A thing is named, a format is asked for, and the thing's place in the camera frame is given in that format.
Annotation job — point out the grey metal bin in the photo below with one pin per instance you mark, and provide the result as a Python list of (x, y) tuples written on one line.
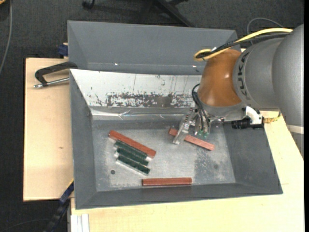
[(169, 163)]

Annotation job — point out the dark green flat block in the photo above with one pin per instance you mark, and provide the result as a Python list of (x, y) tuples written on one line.
[(130, 149), (132, 156), (134, 164)]

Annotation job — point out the pale wood board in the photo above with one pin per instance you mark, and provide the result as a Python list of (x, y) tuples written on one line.
[(48, 129)]

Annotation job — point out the red-brown flat block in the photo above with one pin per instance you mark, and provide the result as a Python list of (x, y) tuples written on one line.
[(132, 143), (200, 142), (166, 181)]

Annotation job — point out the black cylinder on white bracket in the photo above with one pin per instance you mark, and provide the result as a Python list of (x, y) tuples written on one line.
[(253, 116)]

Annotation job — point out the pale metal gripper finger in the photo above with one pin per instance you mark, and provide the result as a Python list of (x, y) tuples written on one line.
[(185, 133), (178, 135)]

